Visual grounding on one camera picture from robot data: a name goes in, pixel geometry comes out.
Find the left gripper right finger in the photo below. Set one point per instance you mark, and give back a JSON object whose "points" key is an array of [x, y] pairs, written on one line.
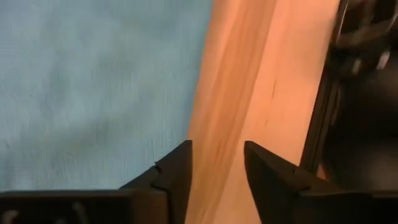
{"points": [[270, 183]]}

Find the black table frame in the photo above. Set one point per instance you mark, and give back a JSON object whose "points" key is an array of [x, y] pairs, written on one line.
{"points": [[323, 109]]}

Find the teal microfiber towel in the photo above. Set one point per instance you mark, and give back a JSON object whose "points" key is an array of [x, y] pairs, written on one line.
{"points": [[93, 93]]}

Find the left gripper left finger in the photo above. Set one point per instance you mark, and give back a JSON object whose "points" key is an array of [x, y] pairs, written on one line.
{"points": [[177, 177]]}

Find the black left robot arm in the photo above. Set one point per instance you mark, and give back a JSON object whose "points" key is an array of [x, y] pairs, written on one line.
{"points": [[367, 124]]}

